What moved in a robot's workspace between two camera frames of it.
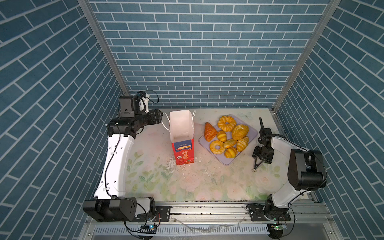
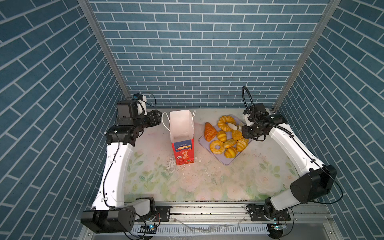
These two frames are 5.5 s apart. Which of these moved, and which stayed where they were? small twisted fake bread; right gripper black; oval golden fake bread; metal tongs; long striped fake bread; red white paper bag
Moved: right gripper black; metal tongs
Stayed: oval golden fake bread; small twisted fake bread; long striped fake bread; red white paper bag
